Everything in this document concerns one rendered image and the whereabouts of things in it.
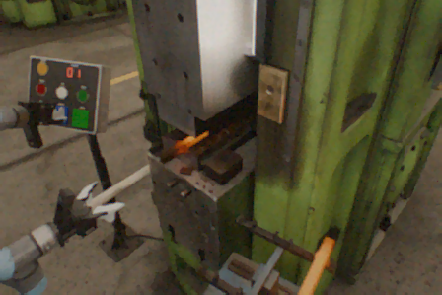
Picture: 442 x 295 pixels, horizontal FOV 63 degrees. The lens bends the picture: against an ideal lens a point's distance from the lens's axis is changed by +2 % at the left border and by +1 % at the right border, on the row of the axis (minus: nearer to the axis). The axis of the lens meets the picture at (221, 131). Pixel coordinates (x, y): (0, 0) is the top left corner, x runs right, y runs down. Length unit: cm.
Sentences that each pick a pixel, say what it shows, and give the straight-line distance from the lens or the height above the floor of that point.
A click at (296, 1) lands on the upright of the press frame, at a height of 155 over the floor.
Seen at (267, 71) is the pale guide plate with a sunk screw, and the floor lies 134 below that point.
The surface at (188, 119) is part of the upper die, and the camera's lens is 122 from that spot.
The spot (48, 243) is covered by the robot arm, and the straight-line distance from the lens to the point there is 115.
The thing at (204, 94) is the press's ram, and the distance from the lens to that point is 111.
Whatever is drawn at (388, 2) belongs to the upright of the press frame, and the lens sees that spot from 128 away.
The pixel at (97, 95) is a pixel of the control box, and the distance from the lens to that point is 154.
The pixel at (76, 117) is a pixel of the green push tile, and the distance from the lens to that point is 159.
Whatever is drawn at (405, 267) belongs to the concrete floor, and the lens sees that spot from 238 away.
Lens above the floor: 182
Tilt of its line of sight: 36 degrees down
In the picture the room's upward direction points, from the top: 2 degrees counter-clockwise
